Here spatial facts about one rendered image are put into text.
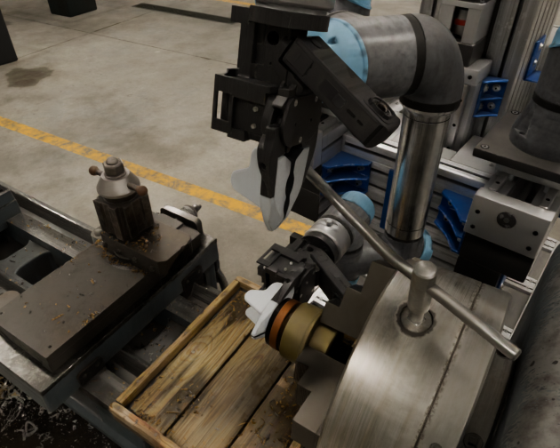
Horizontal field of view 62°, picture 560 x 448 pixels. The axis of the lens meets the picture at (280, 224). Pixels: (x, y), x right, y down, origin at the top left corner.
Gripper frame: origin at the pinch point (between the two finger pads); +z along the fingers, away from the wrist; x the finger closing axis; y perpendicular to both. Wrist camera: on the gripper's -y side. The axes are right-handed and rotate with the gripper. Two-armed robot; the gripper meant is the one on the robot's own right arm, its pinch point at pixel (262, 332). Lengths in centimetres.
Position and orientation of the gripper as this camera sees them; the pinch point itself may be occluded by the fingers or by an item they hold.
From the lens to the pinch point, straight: 68.2
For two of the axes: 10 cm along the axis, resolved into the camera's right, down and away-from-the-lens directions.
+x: 0.0, -7.8, -6.2
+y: -8.3, -3.4, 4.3
